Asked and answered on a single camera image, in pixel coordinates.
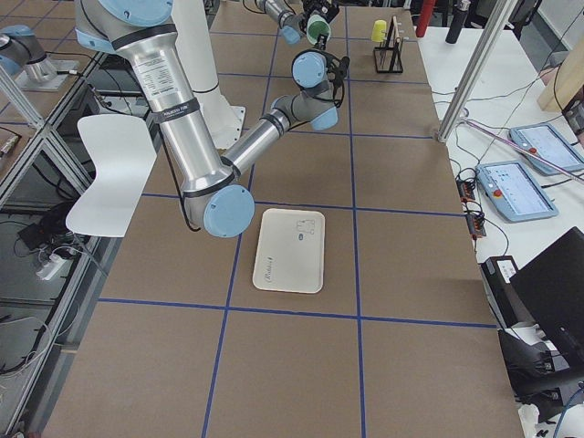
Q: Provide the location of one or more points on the black power box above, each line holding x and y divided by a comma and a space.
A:
507, 307

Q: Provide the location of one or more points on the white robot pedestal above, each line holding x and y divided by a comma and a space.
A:
224, 121

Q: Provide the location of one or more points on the yellow cup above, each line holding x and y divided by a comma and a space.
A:
379, 31

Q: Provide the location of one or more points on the light green cup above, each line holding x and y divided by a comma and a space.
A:
317, 27

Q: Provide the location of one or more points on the black laptop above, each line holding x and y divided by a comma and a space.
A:
551, 288

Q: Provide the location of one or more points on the blue teach pendant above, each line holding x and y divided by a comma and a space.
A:
514, 192
547, 143

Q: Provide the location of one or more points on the white chair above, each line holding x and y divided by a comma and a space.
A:
121, 149

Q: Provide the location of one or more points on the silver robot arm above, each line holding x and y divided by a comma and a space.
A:
144, 34
291, 25

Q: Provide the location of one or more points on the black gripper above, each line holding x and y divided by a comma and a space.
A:
337, 64
309, 12

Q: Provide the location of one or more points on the white power strip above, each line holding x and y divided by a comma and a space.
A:
52, 267

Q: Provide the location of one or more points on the black wire cup rack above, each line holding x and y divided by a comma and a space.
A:
388, 57

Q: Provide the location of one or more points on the black bottle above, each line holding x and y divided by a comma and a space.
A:
460, 12

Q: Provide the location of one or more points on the aluminium frame post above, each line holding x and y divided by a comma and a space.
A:
499, 17

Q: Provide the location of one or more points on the far blue teach pendant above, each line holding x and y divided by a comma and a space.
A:
547, 143

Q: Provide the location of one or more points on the red bottle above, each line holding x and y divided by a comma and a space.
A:
425, 16

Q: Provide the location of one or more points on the near blue teach pendant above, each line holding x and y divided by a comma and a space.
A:
514, 192

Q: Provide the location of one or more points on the white cartoon serving tray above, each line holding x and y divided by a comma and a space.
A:
290, 251

